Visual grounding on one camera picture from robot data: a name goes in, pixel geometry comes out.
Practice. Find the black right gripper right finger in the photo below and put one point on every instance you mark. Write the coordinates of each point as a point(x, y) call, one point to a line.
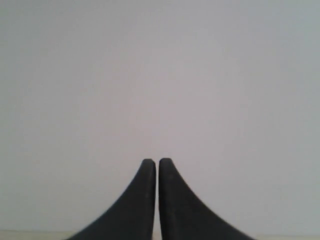
point(183, 216)

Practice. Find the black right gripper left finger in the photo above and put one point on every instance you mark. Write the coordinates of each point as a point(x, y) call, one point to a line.
point(131, 217)

